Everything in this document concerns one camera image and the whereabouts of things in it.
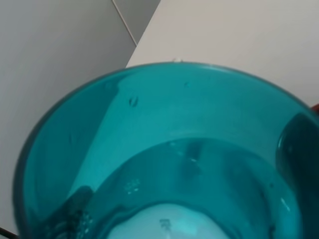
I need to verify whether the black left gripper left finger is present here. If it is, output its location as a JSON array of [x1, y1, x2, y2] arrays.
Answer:
[[51, 186, 92, 239]]

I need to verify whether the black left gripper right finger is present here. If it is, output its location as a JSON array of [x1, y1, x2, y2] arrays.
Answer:
[[276, 114, 319, 239]]

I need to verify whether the teal translucent plastic cup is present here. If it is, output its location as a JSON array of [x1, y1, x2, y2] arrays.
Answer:
[[12, 62, 319, 239]]

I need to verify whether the red plastic cup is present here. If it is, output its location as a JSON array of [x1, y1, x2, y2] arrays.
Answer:
[[311, 104, 319, 115]]

